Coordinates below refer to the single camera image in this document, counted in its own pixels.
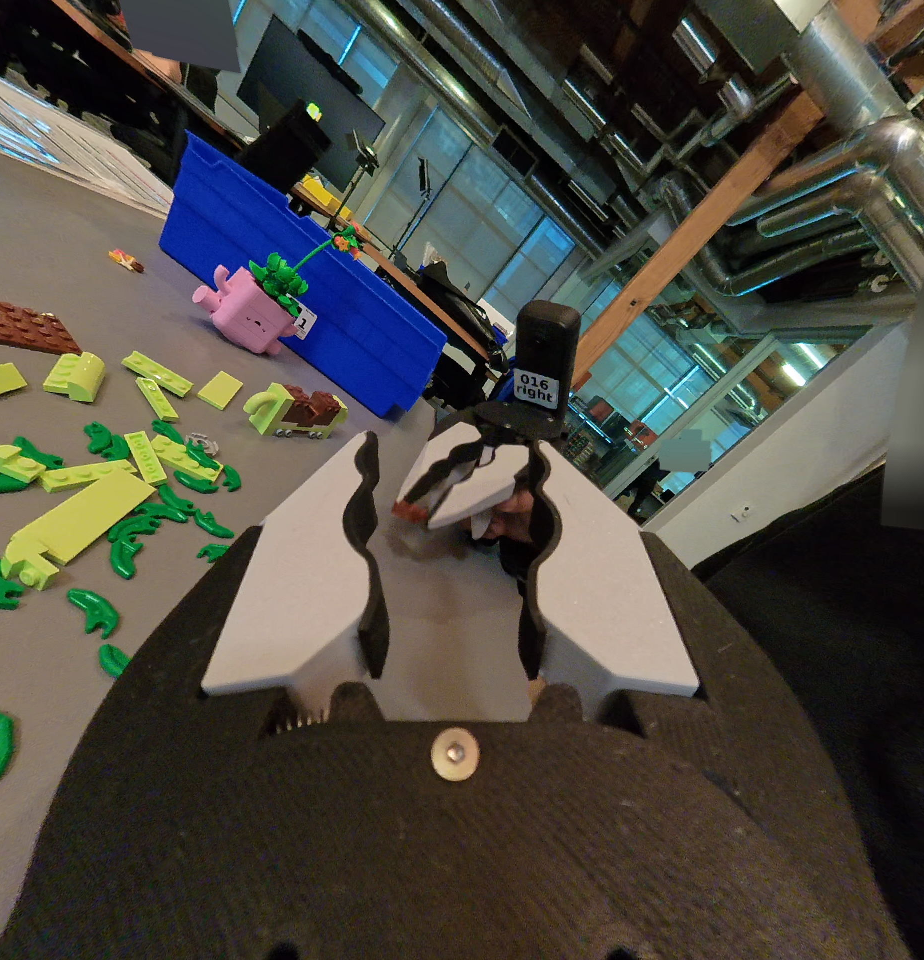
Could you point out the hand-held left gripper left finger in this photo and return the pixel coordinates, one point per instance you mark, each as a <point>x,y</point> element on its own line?
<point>297,600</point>

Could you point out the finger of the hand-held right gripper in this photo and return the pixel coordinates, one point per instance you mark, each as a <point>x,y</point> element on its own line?
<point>434,456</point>
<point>469,502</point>

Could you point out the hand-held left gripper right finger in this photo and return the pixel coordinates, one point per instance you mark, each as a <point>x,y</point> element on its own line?
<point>619,600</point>

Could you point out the brown narrow plate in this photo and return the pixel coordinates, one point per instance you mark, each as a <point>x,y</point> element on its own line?
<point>411,511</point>

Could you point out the person's right hand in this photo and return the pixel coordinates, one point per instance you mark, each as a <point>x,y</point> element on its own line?
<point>516,521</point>

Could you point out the blue plastic bin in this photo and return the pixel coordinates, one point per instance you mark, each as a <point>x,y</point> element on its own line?
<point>357,337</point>

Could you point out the lime and brown brick assembly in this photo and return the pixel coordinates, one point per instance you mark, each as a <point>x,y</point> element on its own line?
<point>297,409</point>

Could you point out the grey round plate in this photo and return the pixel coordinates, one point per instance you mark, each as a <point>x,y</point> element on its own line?
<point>202,442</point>

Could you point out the printed marker tag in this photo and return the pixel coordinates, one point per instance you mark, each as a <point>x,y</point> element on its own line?
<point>303,322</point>

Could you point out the wooden beam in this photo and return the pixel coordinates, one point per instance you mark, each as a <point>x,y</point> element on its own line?
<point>694,225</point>

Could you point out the scattered green leaf pieces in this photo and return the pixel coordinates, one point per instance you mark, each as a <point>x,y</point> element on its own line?
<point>94,607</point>

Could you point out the person's black sweater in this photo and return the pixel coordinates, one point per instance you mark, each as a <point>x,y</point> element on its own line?
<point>844,600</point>

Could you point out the scattered lime green bricks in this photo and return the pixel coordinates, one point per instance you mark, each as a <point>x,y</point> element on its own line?
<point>87,517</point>

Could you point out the pink brick plant pot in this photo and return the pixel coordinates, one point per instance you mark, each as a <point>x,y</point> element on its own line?
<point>244,315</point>

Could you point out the black monitor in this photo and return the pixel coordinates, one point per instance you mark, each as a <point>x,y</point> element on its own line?
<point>312,82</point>

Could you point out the small orange pink pieces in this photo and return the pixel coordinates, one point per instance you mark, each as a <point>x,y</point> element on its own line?
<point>126,260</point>

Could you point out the large brown studded plate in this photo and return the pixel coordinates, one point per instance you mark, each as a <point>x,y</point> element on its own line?
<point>27,326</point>

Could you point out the white printed sheet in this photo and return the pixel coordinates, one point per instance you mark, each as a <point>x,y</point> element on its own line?
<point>57,135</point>

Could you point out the white wall outlet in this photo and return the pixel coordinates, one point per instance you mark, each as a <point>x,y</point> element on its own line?
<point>741,512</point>

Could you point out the silver ventilation duct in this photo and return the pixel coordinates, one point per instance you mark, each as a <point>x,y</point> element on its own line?
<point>829,67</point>

